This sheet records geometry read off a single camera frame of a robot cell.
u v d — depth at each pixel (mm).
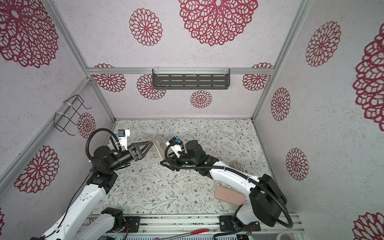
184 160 660
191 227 734
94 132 530
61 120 730
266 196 426
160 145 687
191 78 947
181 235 710
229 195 826
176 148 664
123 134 626
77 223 428
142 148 710
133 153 605
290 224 376
